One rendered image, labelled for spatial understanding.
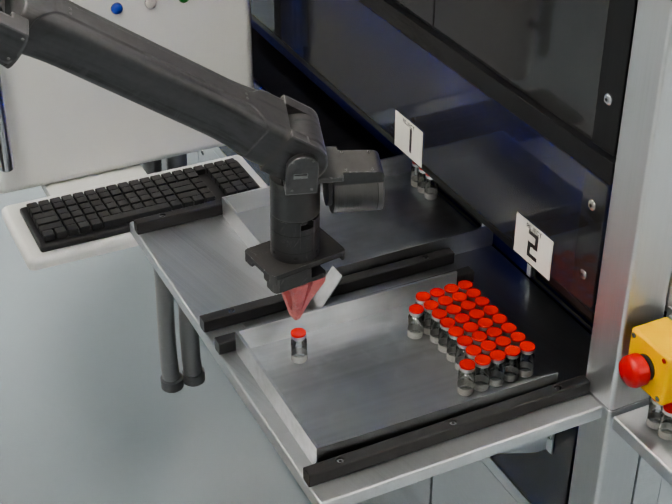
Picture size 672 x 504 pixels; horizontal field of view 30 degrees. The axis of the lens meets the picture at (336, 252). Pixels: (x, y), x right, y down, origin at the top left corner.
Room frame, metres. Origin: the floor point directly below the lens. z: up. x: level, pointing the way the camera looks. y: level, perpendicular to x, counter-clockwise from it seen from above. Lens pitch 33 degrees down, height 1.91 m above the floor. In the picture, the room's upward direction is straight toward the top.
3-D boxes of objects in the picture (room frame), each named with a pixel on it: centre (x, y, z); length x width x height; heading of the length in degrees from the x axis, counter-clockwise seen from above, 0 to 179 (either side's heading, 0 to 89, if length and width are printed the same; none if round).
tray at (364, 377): (1.31, -0.07, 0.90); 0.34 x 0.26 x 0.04; 116
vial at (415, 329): (1.39, -0.11, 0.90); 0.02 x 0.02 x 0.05
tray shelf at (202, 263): (1.48, -0.04, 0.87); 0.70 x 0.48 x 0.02; 26
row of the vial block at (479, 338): (1.36, -0.17, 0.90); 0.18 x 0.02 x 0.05; 26
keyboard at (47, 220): (1.86, 0.33, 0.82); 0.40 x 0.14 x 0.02; 116
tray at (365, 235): (1.67, -0.03, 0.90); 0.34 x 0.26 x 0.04; 116
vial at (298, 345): (1.33, 0.05, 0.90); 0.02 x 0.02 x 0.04
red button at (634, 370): (1.17, -0.36, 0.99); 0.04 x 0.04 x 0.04; 26
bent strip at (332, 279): (1.43, 0.06, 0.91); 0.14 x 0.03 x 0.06; 116
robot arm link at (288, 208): (1.23, 0.04, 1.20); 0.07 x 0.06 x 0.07; 100
